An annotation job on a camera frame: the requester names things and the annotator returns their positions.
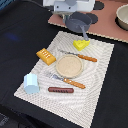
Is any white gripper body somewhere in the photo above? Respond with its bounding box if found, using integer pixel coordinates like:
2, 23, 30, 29
43, 0, 95, 14

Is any yellow toy cheese wedge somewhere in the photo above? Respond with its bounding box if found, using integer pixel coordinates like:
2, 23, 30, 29
73, 40, 90, 51

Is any orange toy bread loaf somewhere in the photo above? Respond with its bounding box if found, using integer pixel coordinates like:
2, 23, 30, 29
36, 48, 56, 65

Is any red-brown toy sausage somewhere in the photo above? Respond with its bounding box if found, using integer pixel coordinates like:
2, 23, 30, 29
48, 87, 74, 93

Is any light blue milk carton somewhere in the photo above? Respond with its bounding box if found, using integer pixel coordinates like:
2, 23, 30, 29
23, 73, 39, 94

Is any grey frying pan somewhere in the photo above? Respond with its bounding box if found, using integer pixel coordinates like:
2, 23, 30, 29
65, 12, 92, 41

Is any beige bowl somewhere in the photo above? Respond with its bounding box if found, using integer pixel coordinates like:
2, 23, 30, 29
116, 4, 128, 31

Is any round wooden plate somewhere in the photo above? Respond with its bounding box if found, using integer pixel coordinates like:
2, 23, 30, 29
56, 55, 83, 78

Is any beige woven placemat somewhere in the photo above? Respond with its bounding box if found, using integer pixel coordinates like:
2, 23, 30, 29
14, 31, 114, 128

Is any orange-handled toy knife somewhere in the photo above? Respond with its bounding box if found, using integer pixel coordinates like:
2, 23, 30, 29
59, 50, 97, 62

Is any orange-handled toy fork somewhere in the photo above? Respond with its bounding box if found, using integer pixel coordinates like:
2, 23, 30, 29
45, 71, 85, 89

